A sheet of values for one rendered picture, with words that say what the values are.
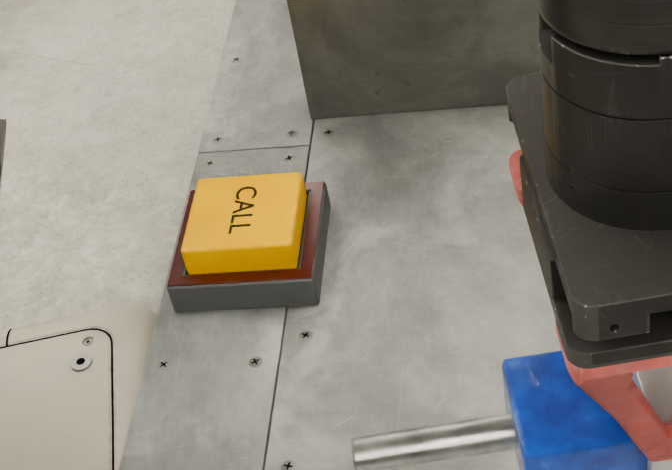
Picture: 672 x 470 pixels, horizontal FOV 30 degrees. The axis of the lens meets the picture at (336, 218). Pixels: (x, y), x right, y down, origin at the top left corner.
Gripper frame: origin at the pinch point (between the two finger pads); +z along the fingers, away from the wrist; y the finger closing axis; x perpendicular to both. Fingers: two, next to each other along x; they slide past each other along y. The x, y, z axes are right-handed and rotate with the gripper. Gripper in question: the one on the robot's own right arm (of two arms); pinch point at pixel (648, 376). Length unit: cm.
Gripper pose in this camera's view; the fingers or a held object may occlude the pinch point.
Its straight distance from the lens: 42.7
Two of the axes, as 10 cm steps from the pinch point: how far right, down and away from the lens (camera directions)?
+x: -9.8, 1.7, 0.5
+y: -0.7, -6.5, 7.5
